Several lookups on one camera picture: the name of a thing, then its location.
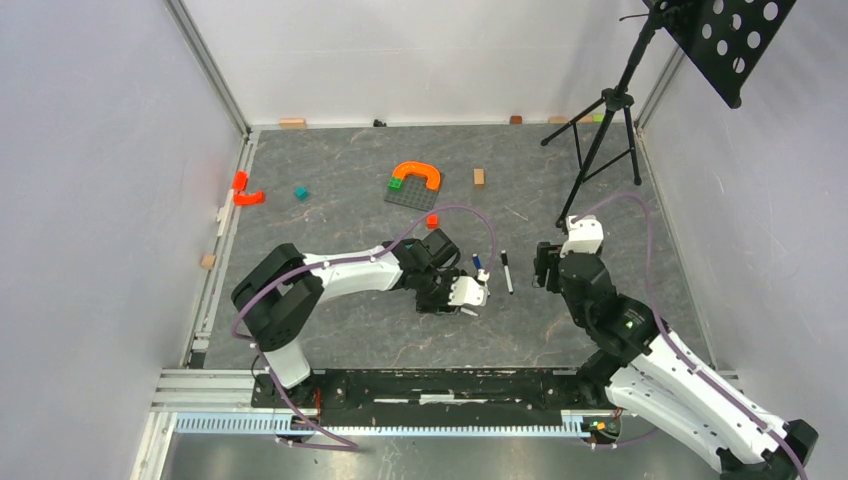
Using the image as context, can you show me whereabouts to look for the wooden block back wall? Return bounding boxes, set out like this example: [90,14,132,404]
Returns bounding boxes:
[278,118,307,130]

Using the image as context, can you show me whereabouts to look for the green lego brick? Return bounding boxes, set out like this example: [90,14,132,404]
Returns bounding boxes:
[388,177,403,191]

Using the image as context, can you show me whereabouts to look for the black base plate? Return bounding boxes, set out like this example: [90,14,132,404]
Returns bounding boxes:
[251,368,622,428]

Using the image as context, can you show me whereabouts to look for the wooden block back right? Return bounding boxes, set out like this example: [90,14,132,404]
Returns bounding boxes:
[547,114,594,125]

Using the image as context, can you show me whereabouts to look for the orange block upright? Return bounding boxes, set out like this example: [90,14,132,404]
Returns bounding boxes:
[231,170,248,192]

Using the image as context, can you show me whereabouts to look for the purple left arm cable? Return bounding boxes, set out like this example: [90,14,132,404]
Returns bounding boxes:
[229,203,499,453]

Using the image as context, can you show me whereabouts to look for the orange curved block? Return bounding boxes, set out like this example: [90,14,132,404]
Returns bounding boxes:
[233,190,266,207]

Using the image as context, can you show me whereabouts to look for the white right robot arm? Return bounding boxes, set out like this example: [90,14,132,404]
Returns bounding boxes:
[533,242,819,479]

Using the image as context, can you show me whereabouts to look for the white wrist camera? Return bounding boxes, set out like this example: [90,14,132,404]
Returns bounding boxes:
[559,215,604,258]
[447,275,489,317]

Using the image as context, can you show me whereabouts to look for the black perforated plate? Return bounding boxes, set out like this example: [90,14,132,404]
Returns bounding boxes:
[648,0,796,109]

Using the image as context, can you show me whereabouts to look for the wooden block left rail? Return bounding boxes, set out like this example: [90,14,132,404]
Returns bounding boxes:
[200,254,217,270]

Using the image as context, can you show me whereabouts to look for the orange arch block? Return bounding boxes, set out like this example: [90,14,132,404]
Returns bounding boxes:
[391,161,442,191]

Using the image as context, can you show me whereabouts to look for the small teal cube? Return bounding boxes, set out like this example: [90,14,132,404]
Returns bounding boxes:
[294,187,310,201]

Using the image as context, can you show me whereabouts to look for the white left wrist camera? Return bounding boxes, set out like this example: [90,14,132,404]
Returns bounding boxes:
[447,275,489,317]

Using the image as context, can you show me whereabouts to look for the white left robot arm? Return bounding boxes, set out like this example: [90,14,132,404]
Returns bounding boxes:
[231,229,483,408]

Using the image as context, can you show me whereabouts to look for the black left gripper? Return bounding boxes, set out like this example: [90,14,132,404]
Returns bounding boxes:
[415,266,467,316]

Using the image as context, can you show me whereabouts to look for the aluminium corner post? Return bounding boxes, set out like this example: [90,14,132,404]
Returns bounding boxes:
[163,0,252,138]

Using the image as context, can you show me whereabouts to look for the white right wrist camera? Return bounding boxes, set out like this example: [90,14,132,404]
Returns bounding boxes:
[559,215,604,258]

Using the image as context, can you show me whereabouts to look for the black tripod stand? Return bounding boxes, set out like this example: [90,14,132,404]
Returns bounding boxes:
[540,1,668,231]

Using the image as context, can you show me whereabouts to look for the aluminium frame rail left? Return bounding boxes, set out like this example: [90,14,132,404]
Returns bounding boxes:
[181,132,259,368]

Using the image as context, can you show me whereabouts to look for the white pen black tip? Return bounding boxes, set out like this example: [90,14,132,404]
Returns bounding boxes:
[500,250,515,295]

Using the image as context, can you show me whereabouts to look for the blue cable duct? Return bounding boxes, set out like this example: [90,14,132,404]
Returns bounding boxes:
[174,412,610,439]

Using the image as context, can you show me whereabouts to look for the grey lego baseplate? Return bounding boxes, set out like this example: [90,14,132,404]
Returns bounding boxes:
[384,176,441,212]

